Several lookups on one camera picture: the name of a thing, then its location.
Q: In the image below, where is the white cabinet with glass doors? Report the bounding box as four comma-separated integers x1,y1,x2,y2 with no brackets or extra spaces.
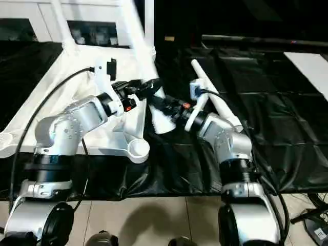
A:
0,0,146,50

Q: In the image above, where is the white plastic stool seat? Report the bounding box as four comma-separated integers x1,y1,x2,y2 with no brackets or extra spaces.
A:
0,43,157,165

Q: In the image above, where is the black work mat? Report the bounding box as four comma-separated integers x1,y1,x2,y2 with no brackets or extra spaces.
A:
0,37,328,198

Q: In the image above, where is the dark rounded object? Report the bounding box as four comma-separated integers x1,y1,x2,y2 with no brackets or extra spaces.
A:
86,230,119,246
168,236,192,246

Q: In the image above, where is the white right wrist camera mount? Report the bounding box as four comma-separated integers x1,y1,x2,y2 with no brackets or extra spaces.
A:
183,78,209,132

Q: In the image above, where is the grey stand base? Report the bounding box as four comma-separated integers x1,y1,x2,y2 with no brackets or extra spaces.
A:
303,218,328,244

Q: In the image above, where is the white flat sheet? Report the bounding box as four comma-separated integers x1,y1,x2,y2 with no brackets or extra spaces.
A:
282,51,328,101

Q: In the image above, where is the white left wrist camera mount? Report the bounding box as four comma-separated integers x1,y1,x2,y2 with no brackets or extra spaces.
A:
91,57,121,104

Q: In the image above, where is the long black rod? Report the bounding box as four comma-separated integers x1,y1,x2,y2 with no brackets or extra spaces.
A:
201,34,328,47

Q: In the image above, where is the black stand foot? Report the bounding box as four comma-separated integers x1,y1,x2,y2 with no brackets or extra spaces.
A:
290,207,328,224

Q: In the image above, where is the white plastic table leg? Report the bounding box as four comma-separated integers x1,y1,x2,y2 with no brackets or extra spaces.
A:
128,0,178,136
143,0,157,63
191,58,243,129
50,0,78,56

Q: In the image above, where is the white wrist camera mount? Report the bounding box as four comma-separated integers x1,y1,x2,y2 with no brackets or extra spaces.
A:
183,78,209,132
91,57,121,104

